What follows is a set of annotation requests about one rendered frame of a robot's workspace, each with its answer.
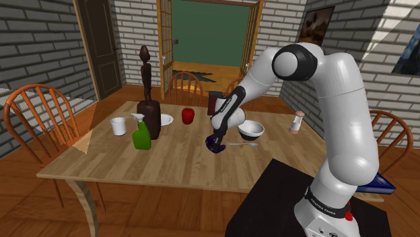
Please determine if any silver spoon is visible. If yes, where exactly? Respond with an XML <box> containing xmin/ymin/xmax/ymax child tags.
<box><xmin>228</xmin><ymin>141</ymin><xmax>259</xmax><ymax>148</ymax></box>

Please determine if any light wooden table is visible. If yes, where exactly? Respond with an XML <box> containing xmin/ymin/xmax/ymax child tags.
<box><xmin>36</xmin><ymin>100</ymin><xmax>386</xmax><ymax>237</ymax></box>

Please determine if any red apple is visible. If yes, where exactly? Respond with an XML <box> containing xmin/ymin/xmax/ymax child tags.
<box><xmin>181</xmin><ymin>107</ymin><xmax>196</xmax><ymax>125</ymax></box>

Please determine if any white bowl with black base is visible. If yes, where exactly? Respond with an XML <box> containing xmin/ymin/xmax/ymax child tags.
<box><xmin>237</xmin><ymin>119</ymin><xmax>266</xmax><ymax>142</ymax></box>

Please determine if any dark box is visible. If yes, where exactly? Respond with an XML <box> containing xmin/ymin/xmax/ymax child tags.
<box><xmin>207</xmin><ymin>90</ymin><xmax>228</xmax><ymax>116</ymax></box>

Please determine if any orange wooden chair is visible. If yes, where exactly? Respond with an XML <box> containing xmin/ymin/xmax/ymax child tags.
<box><xmin>224</xmin><ymin>77</ymin><xmax>257</xmax><ymax>112</ymax></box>
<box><xmin>2</xmin><ymin>83</ymin><xmax>108</xmax><ymax>213</ymax></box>
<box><xmin>168</xmin><ymin>71</ymin><xmax>205</xmax><ymax>108</ymax></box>
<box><xmin>368</xmin><ymin>109</ymin><xmax>415</xmax><ymax>176</ymax></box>

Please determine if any dark brown wooden figure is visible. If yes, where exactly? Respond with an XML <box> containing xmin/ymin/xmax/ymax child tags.
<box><xmin>137</xmin><ymin>45</ymin><xmax>162</xmax><ymax>141</ymax></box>

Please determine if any green spray bottle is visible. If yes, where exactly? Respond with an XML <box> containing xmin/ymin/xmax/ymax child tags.
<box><xmin>131</xmin><ymin>112</ymin><xmax>152</xmax><ymax>151</ymax></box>

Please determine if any dark robot stand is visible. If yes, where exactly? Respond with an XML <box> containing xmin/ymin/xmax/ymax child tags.
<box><xmin>224</xmin><ymin>158</ymin><xmax>393</xmax><ymax>237</ymax></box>

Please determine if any white and tan shaker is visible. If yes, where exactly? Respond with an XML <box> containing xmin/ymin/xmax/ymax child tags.
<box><xmin>288</xmin><ymin>110</ymin><xmax>306</xmax><ymax>135</ymax></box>

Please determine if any white cup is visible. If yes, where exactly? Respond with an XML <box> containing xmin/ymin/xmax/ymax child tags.
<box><xmin>110</xmin><ymin>116</ymin><xmax>128</xmax><ymax>137</ymax></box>

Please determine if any wooden glazed double door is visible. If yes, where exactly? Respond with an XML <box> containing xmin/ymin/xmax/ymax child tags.
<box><xmin>155</xmin><ymin>0</ymin><xmax>265</xmax><ymax>100</ymax></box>

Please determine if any dark brown door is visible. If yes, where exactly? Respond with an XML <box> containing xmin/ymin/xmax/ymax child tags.
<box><xmin>72</xmin><ymin>0</ymin><xmax>123</xmax><ymax>102</ymax></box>

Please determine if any blue book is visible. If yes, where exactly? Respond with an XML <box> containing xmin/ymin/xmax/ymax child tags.
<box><xmin>355</xmin><ymin>172</ymin><xmax>397</xmax><ymax>195</ymax></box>

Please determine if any dark brown wall picture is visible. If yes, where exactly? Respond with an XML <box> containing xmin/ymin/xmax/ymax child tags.
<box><xmin>297</xmin><ymin>5</ymin><xmax>336</xmax><ymax>47</ymax></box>

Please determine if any blue wall picture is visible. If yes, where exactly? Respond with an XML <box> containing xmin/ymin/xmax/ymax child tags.
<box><xmin>390</xmin><ymin>22</ymin><xmax>420</xmax><ymax>77</ymax></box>

